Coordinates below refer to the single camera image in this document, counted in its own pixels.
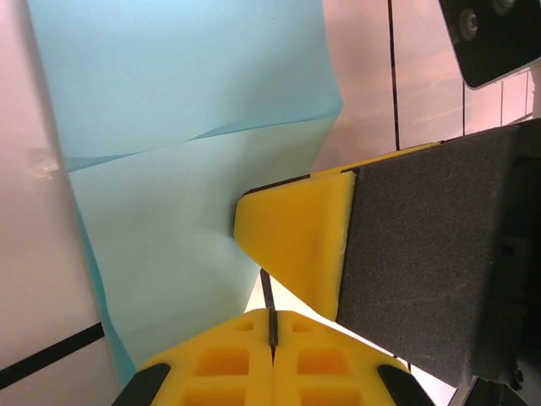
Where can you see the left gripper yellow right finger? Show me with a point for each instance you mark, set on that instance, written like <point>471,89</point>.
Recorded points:
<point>329,372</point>

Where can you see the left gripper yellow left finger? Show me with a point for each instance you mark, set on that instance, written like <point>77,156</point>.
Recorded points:
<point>220,372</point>

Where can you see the turquoise cloth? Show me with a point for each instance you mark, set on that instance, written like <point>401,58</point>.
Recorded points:
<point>169,84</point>

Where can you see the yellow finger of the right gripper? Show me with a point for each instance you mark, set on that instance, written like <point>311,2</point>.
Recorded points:
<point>401,254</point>
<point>380,160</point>

